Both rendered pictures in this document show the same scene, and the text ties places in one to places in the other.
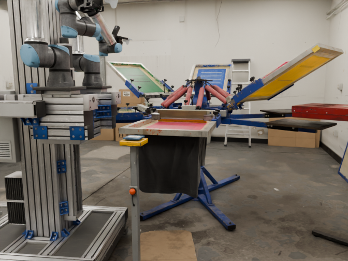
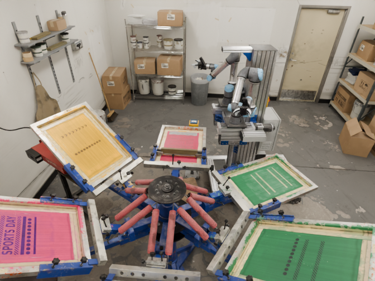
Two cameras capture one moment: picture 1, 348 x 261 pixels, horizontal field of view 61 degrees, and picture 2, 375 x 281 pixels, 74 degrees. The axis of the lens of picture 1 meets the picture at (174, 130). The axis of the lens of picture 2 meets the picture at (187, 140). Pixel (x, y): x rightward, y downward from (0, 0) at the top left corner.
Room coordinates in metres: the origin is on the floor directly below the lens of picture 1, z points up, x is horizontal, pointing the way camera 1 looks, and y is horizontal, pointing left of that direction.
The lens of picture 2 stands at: (4.63, -0.35, 2.72)
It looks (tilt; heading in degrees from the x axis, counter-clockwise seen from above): 35 degrees down; 170
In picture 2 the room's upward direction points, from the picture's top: 1 degrees clockwise
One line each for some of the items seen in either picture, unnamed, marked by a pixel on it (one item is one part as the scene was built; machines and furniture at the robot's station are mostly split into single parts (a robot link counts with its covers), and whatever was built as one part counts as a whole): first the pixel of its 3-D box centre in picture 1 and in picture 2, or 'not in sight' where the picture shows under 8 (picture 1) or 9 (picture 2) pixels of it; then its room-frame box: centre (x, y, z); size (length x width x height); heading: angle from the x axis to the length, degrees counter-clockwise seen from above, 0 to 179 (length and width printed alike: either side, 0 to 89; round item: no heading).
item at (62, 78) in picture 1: (60, 77); (227, 98); (1.77, 0.67, 1.31); 0.15 x 0.15 x 0.10
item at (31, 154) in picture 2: not in sight; (35, 153); (2.32, -1.59, 1.06); 0.24 x 0.12 x 0.09; 46
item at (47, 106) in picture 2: not in sight; (46, 107); (1.24, -1.78, 1.06); 0.53 x 0.07 x 1.05; 166
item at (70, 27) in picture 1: (71, 26); not in sight; (1.53, 0.50, 1.56); 0.11 x 0.08 x 0.11; 148
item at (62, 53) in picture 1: (57, 57); (229, 90); (1.77, 0.67, 1.42); 0.13 x 0.12 x 0.14; 148
